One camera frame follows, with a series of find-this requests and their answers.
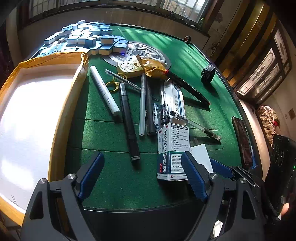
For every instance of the thin clear pen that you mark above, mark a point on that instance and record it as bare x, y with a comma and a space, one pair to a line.
124, 80

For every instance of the barred window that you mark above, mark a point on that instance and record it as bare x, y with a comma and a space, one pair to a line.
115, 7

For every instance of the green bottle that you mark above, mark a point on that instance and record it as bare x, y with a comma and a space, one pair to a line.
201, 20

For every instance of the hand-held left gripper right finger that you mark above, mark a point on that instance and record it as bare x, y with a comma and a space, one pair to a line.
194, 176

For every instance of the white charger adapter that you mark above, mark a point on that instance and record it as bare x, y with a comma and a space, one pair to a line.
202, 155

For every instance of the black smartphone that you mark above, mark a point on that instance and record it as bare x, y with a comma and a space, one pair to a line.
242, 141

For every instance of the clear gel pen black grip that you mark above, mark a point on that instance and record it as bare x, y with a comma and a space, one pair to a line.
196, 125

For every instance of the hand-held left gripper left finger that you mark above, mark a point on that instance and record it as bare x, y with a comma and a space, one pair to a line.
91, 176

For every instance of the frosted white pen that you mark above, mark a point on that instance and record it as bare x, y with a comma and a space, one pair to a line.
142, 104

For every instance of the person's right hand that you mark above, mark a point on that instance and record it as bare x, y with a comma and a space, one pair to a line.
286, 210

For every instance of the white teal medicine box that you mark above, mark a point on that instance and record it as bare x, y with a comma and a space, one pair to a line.
172, 148

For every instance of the gold snack packet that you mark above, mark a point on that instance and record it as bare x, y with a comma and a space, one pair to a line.
152, 68

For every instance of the white ointment tube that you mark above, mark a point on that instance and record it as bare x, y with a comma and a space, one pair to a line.
158, 60

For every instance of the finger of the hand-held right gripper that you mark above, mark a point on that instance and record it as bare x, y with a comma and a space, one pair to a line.
219, 165

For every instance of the black tape roll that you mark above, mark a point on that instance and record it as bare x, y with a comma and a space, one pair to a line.
187, 39

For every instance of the round white disc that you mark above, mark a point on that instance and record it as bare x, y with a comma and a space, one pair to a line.
136, 49

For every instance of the floral patterned cloth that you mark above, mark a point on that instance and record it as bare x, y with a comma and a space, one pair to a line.
268, 122

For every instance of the white blue medicine box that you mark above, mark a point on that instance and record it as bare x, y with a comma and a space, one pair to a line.
174, 97

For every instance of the long black marker red end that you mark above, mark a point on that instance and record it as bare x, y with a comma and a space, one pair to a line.
187, 87

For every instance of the white box with yellow tape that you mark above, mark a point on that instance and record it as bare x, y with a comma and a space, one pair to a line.
30, 129

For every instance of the wooden glass panel door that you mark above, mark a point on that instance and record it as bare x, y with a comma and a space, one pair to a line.
266, 69

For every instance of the dark grey pen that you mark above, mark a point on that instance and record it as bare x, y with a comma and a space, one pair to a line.
150, 109

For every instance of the black round device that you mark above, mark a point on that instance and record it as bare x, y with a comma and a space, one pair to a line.
208, 73

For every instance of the pile of blue mahjong tiles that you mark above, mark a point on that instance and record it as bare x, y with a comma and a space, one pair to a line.
83, 37

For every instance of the white paint marker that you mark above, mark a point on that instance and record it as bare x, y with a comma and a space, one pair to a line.
103, 89

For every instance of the thick black pen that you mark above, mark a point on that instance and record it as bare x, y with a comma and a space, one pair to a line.
128, 120

